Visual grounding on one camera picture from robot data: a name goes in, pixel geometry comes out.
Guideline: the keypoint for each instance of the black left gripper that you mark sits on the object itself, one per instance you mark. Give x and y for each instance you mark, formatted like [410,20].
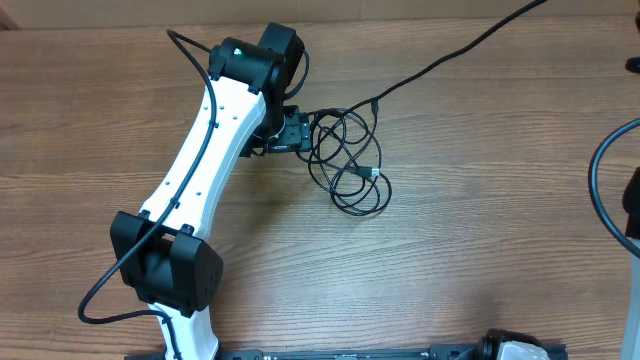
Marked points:
[298,132]

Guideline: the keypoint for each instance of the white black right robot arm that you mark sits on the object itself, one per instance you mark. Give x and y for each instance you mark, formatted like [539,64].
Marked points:
[630,344]

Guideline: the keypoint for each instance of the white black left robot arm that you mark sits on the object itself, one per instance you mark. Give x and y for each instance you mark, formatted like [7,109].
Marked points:
[162,250]

